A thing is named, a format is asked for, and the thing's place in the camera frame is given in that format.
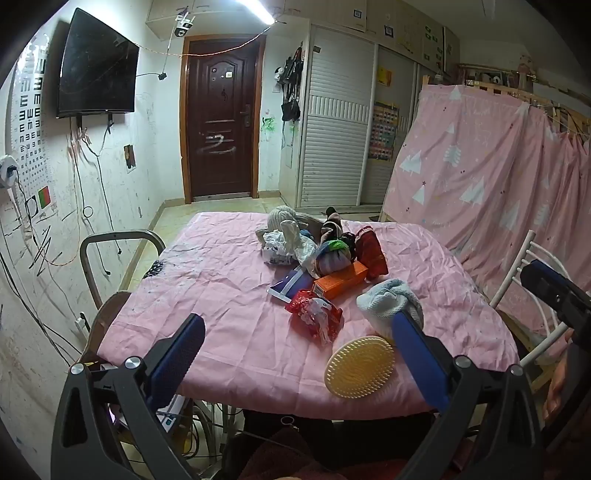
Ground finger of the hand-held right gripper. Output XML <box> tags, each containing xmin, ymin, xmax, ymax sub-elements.
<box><xmin>521</xmin><ymin>259</ymin><xmax>591</xmax><ymax>324</ymax></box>

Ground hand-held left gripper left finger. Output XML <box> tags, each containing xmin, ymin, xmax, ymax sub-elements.
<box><xmin>51</xmin><ymin>314</ymin><xmax>206</xmax><ymax>480</ymax></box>

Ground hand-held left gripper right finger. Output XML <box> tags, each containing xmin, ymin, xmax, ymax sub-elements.
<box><xmin>390</xmin><ymin>310</ymin><xmax>543</xmax><ymax>480</ymax></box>

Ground white metal chair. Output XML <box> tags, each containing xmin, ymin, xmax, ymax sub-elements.
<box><xmin>489</xmin><ymin>230</ymin><xmax>573</xmax><ymax>384</ymax></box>

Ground white blue box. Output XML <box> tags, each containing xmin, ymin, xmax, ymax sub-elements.
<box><xmin>154</xmin><ymin>394</ymin><xmax>192</xmax><ymax>432</ymax></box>

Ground light blue knit hat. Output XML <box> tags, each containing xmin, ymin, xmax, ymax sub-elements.
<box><xmin>357</xmin><ymin>278</ymin><xmax>424</xmax><ymax>337</ymax></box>

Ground pink tablecloth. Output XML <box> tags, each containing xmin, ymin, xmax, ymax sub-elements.
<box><xmin>97</xmin><ymin>211</ymin><xmax>520</xmax><ymax>421</ymax></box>

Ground yellow round brush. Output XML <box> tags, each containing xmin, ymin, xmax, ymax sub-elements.
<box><xmin>323</xmin><ymin>335</ymin><xmax>398</xmax><ymax>398</ymax></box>

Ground orange box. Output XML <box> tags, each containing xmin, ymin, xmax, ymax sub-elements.
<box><xmin>313</xmin><ymin>261</ymin><xmax>370</xmax><ymax>301</ymax></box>

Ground red white snack wrapper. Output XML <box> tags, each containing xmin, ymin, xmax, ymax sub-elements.
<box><xmin>285</xmin><ymin>290</ymin><xmax>345</xmax><ymax>346</ymax></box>

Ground dark red packet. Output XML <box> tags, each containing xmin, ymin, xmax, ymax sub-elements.
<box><xmin>355</xmin><ymin>226</ymin><xmax>389</xmax><ymax>281</ymax></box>

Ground multicoloured knit hat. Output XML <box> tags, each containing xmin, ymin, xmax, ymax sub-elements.
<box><xmin>315</xmin><ymin>239</ymin><xmax>355</xmax><ymax>278</ymax></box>

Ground purple white box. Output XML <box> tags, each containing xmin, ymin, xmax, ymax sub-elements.
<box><xmin>269</xmin><ymin>268</ymin><xmax>315</xmax><ymax>303</ymax></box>

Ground pink tree print curtain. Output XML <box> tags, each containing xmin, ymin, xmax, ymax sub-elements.
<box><xmin>381</xmin><ymin>85</ymin><xmax>591</xmax><ymax>333</ymax></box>

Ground dark red clothing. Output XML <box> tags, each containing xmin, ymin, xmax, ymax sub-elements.
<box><xmin>235</xmin><ymin>429</ymin><xmax>333</xmax><ymax>480</ymax></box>

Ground white crumpled plastic bag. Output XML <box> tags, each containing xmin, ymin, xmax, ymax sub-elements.
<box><xmin>263</xmin><ymin>220</ymin><xmax>320</xmax><ymax>278</ymax></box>

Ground black pink socks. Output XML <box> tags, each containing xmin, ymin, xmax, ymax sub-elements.
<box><xmin>322</xmin><ymin>208</ymin><xmax>345</xmax><ymax>241</ymax></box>

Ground plush doll toy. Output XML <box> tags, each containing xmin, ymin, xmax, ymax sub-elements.
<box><xmin>256</xmin><ymin>205</ymin><xmax>306</xmax><ymax>243</ymax></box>

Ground colourful chart poster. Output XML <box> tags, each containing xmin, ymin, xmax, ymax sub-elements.
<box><xmin>369</xmin><ymin>102</ymin><xmax>400</xmax><ymax>161</ymax></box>

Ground white louvered wardrobe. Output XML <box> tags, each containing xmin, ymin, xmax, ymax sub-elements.
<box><xmin>295</xmin><ymin>23</ymin><xmax>444</xmax><ymax>208</ymax></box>

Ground dark brown door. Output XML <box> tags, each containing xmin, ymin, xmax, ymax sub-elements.
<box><xmin>180</xmin><ymin>32</ymin><xmax>269</xmax><ymax>204</ymax></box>

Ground eye chart poster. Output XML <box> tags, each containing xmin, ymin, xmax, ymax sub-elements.
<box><xmin>11</xmin><ymin>34</ymin><xmax>58</xmax><ymax>208</ymax></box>

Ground black hanging bags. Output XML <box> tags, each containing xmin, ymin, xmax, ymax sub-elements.
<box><xmin>276</xmin><ymin>44</ymin><xmax>305</xmax><ymax>123</ymax></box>

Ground ceiling tube light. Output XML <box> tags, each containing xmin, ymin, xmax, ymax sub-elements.
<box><xmin>235</xmin><ymin>0</ymin><xmax>279</xmax><ymax>26</ymax></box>

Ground wooden bunk bed frame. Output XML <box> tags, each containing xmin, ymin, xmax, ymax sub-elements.
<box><xmin>422</xmin><ymin>65</ymin><xmax>591</xmax><ymax>139</ymax></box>

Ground white wall device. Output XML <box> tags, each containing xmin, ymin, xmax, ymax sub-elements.
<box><xmin>0</xmin><ymin>154</ymin><xmax>19</xmax><ymax>188</ymax></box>

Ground black wall television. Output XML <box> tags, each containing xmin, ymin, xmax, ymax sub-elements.
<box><xmin>56</xmin><ymin>7</ymin><xmax>140</xmax><ymax>119</ymax></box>

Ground string light wire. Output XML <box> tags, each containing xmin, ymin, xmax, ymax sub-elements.
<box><xmin>139</xmin><ymin>21</ymin><xmax>278</xmax><ymax>58</ymax></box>

